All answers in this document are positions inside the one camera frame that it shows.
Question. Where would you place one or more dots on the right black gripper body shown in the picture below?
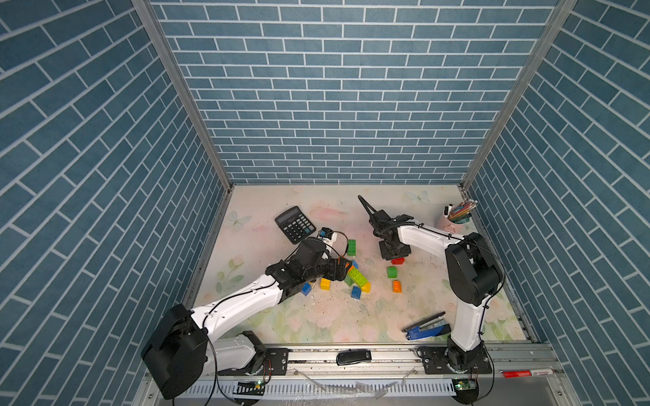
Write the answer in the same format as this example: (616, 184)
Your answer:
(392, 252)

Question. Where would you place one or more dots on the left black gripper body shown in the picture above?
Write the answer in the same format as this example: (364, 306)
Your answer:
(322, 269)

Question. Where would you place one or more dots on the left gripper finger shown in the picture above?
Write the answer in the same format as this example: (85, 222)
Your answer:
(340, 275)
(340, 264)

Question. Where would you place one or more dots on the lime long lego brick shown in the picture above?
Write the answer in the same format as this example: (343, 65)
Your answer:
(357, 277)

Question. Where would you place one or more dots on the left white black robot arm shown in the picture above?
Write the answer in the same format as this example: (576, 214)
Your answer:
(186, 341)

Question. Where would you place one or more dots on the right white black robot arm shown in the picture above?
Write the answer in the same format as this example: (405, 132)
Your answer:
(474, 275)

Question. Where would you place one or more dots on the dark green long lego brick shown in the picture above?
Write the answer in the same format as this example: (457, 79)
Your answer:
(351, 248)

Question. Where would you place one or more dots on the yellow lego brick middle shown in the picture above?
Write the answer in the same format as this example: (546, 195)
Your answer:
(325, 284)

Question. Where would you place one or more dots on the blue lego brick left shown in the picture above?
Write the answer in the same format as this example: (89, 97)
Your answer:
(306, 289)

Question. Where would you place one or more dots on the blue lego brick centre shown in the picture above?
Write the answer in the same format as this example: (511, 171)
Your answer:
(356, 293)

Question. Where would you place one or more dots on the small green lego brick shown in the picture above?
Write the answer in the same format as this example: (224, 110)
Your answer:
(392, 272)

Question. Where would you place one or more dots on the small orange lego brick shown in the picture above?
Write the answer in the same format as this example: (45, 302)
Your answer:
(397, 287)

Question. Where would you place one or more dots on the black desk calculator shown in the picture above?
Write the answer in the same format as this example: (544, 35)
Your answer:
(295, 225)

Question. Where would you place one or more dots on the pink pencil cup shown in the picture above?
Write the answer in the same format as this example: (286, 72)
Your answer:
(449, 227)

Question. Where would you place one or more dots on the coloured pencils bundle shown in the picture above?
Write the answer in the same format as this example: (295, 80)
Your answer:
(462, 212)

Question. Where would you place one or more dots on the black usb dongle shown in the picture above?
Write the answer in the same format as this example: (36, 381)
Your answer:
(353, 357)

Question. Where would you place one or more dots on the blue black stapler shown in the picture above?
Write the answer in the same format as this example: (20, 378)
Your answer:
(430, 327)

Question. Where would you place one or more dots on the red marker pen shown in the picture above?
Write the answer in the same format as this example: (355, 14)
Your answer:
(508, 374)

